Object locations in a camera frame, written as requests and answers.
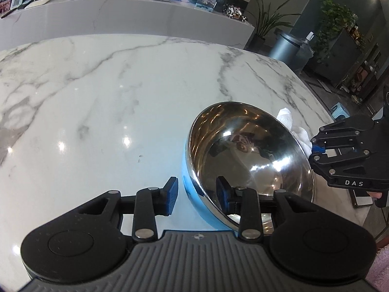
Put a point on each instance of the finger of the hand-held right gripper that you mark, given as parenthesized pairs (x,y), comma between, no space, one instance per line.
(322,161)
(317,147)

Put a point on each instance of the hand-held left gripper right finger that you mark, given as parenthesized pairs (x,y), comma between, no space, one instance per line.
(221,193)

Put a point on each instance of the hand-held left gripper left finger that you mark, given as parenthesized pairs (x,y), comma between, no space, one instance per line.
(172,196)

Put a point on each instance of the white paper towel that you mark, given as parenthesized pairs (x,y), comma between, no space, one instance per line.
(299,135)

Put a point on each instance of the blue steel bowl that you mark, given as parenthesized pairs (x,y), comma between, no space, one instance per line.
(212,133)

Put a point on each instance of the person's right hand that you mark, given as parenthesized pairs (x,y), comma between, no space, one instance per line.
(375,195)

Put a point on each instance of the small blue stool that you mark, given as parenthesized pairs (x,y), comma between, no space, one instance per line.
(339,111)

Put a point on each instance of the cluttered dark shelf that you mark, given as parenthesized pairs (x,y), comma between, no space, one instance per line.
(367,76)

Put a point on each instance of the dark grey cabinet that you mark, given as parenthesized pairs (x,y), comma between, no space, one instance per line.
(343,57)

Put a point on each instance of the clear plastic water bottle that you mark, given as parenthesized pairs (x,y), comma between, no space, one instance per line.
(307,53)

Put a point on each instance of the silver trash can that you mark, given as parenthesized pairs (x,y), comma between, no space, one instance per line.
(282,48)

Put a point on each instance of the pink fuzzy cloth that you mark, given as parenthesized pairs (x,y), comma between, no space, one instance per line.
(380,267)

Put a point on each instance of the tall-leaf potted plant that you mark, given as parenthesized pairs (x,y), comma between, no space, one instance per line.
(257,42)

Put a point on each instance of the leafy green plant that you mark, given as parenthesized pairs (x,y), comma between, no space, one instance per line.
(334,21)

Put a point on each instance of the cow figurines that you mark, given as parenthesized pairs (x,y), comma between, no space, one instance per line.
(235,12)

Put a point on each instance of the small framed photo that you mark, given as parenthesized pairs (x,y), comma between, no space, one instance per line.
(205,1)

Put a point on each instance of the white marble tv console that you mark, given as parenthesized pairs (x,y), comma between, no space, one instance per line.
(121,15)

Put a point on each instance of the black slim remote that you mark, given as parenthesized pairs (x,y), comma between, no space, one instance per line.
(8,12)

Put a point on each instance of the white digital clock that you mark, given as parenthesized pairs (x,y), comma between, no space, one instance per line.
(16,3)

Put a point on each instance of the red box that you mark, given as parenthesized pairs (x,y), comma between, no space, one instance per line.
(4,6)

